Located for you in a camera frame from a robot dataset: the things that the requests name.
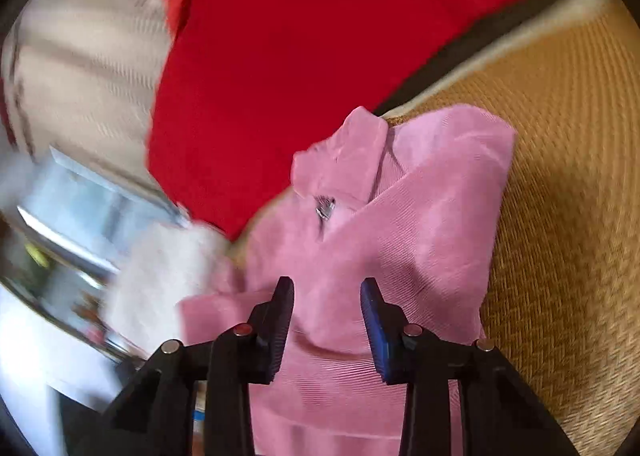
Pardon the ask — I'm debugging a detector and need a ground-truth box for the tan woven mat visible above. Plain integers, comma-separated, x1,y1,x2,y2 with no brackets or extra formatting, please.
375,1,640,456

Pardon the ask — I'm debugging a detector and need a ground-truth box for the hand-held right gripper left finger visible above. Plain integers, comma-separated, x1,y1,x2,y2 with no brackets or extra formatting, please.
102,276,296,456

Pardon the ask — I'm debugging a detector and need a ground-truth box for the dark cloth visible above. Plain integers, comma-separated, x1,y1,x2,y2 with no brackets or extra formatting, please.
372,0,593,118

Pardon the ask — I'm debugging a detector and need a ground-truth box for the red blanket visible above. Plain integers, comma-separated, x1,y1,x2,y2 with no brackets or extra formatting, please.
146,0,581,242

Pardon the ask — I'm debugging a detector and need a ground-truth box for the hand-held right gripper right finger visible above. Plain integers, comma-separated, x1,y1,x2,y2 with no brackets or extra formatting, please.
360,277,581,456

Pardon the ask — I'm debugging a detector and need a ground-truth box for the pink corduroy jacket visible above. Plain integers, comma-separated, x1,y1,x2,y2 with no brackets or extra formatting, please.
180,105,518,456

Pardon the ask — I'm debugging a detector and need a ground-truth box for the cream padded headboard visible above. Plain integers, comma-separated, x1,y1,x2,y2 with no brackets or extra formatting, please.
0,0,193,202

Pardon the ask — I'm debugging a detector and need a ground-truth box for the white quilted bag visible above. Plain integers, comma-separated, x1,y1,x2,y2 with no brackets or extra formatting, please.
106,222,232,359

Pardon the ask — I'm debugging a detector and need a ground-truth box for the window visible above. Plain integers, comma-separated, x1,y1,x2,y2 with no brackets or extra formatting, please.
15,145,193,282

